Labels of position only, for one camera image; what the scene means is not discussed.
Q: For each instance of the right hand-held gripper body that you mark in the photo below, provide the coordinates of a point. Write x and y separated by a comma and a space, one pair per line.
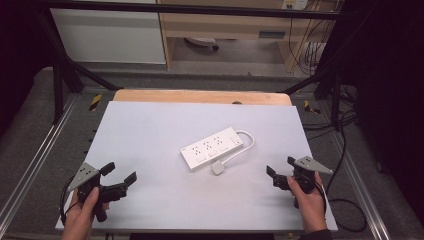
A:
308, 171

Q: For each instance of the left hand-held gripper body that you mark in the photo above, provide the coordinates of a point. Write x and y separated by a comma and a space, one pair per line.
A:
87, 178

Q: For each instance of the person's right hand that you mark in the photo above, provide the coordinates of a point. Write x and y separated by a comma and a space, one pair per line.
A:
310, 206

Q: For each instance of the person's left hand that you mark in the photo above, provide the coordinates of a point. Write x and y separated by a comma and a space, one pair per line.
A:
80, 216

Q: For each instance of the white plug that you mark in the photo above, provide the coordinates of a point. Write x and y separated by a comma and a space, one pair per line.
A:
218, 167

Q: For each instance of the white table mat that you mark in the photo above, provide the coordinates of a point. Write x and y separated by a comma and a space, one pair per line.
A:
160, 133

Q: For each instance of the yellow and black tape strip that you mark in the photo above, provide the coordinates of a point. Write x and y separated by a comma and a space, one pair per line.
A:
95, 102
311, 107

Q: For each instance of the white power strip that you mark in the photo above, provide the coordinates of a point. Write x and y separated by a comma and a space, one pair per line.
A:
211, 148

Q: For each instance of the black metal stand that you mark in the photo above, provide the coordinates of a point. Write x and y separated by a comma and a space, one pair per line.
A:
328, 86
61, 66

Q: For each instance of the wooden table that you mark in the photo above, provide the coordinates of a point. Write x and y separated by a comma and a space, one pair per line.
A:
186, 96

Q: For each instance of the dark curtain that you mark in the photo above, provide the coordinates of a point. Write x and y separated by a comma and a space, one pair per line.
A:
16, 50
390, 83

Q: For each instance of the white cabinet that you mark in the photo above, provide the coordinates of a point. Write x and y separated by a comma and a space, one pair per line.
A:
110, 36

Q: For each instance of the office chair base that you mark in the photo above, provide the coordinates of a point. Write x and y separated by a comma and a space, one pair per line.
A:
203, 41

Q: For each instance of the wooden desk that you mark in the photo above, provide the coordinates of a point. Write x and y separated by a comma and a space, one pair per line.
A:
226, 25

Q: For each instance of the aluminium floor rail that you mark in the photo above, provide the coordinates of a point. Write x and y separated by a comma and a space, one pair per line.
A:
36, 153
360, 186

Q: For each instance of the white wall outlet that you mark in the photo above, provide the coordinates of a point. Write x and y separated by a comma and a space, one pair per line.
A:
295, 4

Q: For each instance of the black metal frame bar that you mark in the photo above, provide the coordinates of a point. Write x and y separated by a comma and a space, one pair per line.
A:
200, 10

